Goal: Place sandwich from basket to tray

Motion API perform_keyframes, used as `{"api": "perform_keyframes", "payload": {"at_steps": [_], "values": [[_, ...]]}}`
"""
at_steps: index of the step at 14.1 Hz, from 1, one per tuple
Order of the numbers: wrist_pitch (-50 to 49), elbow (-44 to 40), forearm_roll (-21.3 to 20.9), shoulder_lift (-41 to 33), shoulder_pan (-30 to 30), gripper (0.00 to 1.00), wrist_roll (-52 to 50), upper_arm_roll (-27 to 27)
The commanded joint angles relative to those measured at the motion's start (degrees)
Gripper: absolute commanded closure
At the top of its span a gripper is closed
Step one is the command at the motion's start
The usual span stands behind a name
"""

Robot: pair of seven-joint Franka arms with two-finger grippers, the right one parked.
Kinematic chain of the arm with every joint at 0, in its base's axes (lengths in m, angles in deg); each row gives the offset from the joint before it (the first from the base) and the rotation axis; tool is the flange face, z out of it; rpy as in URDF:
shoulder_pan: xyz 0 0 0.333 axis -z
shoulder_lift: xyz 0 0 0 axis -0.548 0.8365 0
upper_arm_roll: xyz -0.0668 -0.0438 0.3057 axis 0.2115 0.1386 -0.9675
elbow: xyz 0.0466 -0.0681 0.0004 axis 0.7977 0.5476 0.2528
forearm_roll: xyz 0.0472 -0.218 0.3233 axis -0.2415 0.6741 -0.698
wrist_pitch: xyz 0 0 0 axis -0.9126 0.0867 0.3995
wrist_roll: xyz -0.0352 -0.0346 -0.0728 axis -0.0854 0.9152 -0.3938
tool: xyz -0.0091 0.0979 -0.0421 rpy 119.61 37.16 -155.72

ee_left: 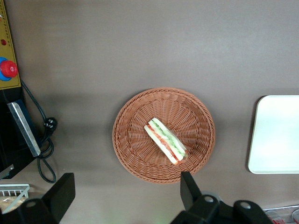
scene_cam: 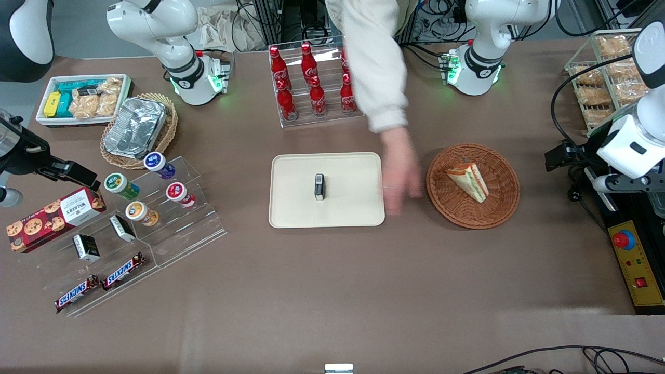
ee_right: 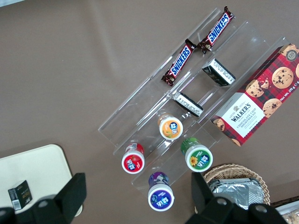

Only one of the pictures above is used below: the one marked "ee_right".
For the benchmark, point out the aluminium foil tray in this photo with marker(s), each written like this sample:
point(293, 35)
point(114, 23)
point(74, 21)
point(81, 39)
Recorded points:
point(233, 191)

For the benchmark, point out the Walkers shortbread cookie box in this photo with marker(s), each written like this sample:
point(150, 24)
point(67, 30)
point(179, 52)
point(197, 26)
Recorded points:
point(257, 102)

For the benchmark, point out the clear acrylic tiered stand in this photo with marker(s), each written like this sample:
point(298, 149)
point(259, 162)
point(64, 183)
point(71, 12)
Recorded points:
point(130, 116)

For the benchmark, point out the wrapped snack pack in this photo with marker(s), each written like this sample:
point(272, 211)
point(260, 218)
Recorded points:
point(292, 219)

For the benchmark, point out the white plastic bin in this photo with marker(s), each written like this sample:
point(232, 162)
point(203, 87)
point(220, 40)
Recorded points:
point(281, 208)

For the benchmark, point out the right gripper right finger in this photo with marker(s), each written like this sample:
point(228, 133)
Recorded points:
point(203, 205)

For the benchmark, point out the small black carton box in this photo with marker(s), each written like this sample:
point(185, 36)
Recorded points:
point(218, 73)
point(189, 105)
point(19, 194)

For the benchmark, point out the purple lid gum jar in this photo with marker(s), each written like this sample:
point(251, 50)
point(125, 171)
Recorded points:
point(161, 198)

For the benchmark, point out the orange lid gum jar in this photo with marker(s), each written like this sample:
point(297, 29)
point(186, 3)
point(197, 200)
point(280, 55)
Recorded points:
point(171, 129)

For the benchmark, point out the Snickers chocolate bar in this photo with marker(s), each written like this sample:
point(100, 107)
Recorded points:
point(180, 61)
point(218, 30)

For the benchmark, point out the red lid gum jar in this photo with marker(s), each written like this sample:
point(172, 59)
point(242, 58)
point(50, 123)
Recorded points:
point(133, 161)

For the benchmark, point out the green lid gum jar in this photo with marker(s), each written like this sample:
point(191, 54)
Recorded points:
point(198, 158)

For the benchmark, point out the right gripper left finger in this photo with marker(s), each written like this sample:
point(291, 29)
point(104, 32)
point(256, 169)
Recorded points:
point(70, 196)

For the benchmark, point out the light wicker basket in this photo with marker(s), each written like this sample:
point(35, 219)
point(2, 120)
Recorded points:
point(233, 169)

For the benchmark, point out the beige plastic tray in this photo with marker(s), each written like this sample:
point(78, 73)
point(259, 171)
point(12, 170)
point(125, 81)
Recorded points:
point(35, 163)

